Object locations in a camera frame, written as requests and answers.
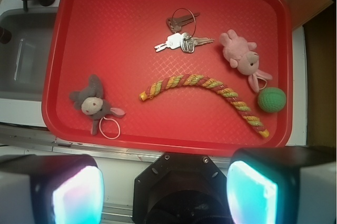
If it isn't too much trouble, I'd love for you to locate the silver metal key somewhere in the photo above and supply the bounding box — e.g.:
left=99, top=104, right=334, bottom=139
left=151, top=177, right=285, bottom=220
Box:
left=180, top=33, right=214, bottom=53

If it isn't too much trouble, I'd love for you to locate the dark metal key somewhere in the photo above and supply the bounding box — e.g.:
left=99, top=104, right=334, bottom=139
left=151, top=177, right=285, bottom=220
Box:
left=166, top=13, right=200, bottom=33

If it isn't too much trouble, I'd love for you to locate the wooden cabinet panel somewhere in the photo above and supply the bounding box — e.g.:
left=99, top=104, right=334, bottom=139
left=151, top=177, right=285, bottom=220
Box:
left=285, top=0, right=334, bottom=30

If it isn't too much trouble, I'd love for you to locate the multicolored twisted rope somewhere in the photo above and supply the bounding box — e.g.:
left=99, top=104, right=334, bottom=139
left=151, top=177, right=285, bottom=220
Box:
left=139, top=74, right=271, bottom=138

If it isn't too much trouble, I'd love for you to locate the pink plush bunny keychain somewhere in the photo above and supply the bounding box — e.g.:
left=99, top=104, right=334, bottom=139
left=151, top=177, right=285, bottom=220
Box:
left=219, top=29, right=273, bottom=93

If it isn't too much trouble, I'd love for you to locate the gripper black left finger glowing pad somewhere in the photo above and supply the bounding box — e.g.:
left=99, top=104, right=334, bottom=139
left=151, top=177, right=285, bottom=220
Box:
left=1, top=154, right=104, bottom=223

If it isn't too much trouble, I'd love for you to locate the red plastic tray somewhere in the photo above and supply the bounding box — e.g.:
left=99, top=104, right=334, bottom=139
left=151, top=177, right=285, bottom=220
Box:
left=42, top=0, right=293, bottom=156

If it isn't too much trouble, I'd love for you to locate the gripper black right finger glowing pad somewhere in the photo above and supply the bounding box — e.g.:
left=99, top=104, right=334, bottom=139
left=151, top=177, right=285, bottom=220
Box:
left=226, top=146, right=336, bottom=223

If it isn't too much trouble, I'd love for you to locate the grey sink basin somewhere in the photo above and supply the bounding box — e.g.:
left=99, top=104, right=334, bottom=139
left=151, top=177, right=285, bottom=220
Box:
left=1, top=7, right=57, bottom=101

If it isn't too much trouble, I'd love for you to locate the silver key white head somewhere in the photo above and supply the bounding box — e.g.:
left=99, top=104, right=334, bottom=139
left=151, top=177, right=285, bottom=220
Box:
left=154, top=33, right=182, bottom=52

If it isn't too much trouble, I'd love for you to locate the green knitted ball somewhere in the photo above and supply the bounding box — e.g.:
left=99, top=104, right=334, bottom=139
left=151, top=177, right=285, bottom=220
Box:
left=257, top=87, right=287, bottom=113

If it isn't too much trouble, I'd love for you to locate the grey plush bunny keychain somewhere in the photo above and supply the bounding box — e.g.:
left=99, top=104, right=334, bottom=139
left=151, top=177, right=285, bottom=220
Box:
left=69, top=74, right=126, bottom=140

